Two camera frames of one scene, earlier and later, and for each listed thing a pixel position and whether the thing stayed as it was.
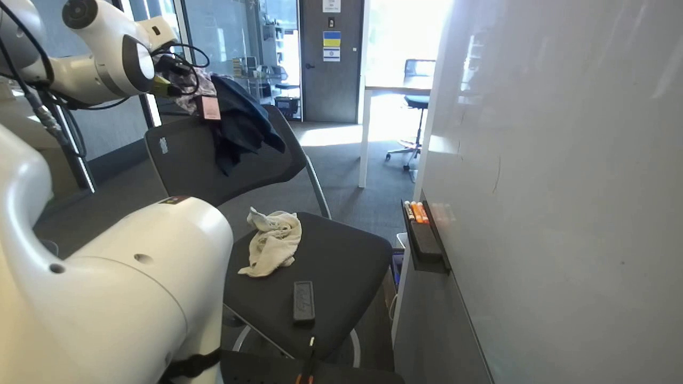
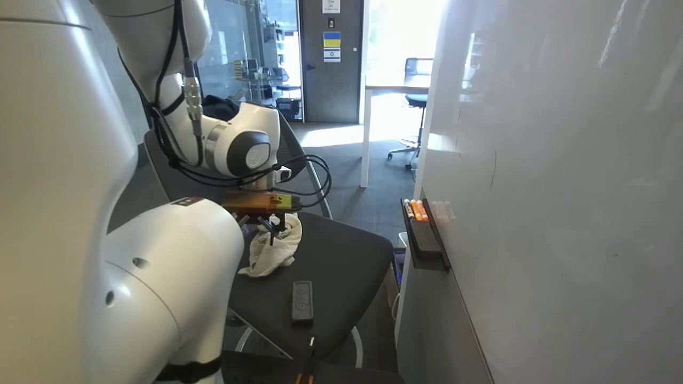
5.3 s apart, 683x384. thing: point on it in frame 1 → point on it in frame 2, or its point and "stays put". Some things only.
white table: (362, 136) stays put
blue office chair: (416, 73) stays put
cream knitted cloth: (274, 242) stays put
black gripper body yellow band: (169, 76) → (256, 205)
